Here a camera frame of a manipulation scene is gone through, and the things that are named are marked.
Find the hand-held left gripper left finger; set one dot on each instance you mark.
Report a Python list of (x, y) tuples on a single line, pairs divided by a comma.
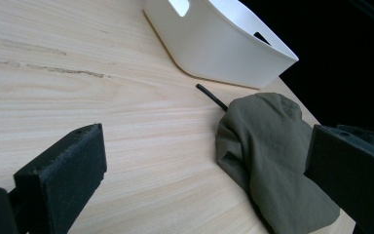
[(61, 182)]

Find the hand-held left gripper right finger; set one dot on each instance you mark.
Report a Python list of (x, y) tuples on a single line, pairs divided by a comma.
[(354, 172)]

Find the olive green cloth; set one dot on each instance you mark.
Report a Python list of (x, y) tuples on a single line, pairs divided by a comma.
[(266, 156)]

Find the white plastic basket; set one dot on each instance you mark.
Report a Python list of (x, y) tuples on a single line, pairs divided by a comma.
[(220, 42)]

